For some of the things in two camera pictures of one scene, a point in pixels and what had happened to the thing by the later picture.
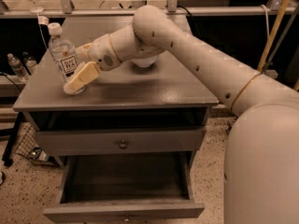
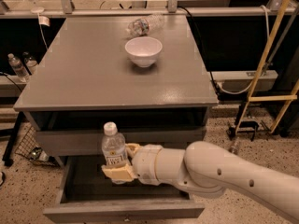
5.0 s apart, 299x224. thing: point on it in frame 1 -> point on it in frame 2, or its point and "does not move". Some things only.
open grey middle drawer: [126, 189] does not move
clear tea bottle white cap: [64, 51] -> [113, 147]
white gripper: [100, 52] -> [145, 164]
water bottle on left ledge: [18, 67] does not move
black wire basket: [29, 149] does not move
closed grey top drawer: [109, 141] does not move
